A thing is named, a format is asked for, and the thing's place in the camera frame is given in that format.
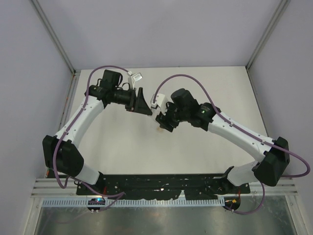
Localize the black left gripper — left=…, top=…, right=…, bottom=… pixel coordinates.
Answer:
left=112, top=87, right=152, bottom=115

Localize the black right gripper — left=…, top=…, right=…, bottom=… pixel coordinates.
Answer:
left=156, top=100, right=189, bottom=132

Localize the translucent weekly pill organizer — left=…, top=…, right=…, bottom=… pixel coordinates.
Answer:
left=156, top=126, right=164, bottom=133

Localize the clear pill bottle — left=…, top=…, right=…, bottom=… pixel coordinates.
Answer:
left=151, top=113, right=158, bottom=122

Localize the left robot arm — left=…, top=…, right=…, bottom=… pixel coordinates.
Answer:
left=43, top=70, right=152, bottom=195

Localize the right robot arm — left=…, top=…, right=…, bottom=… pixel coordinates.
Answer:
left=151, top=88, right=290, bottom=193

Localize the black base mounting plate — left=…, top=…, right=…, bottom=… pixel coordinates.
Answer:
left=91, top=174, right=250, bottom=200

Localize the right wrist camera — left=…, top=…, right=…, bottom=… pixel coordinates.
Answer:
left=151, top=94, right=168, bottom=114

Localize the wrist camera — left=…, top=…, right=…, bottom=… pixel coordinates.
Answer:
left=127, top=71, right=142, bottom=89
left=151, top=94, right=168, bottom=114

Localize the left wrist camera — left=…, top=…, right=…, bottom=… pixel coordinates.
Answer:
left=127, top=71, right=142, bottom=89

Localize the white slotted cable duct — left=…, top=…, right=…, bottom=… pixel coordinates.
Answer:
left=42, top=197, right=225, bottom=208

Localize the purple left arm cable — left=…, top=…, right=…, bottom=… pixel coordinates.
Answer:
left=53, top=65, right=130, bottom=211

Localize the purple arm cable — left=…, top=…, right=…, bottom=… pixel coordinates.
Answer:
left=151, top=73, right=311, bottom=215
left=53, top=65, right=130, bottom=211

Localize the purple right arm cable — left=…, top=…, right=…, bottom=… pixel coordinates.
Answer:
left=151, top=73, right=311, bottom=215

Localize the left aluminium frame post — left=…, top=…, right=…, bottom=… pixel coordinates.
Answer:
left=29, top=0, right=76, bottom=75

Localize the aluminium frame corner post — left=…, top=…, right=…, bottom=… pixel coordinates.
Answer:
left=245, top=0, right=291, bottom=71

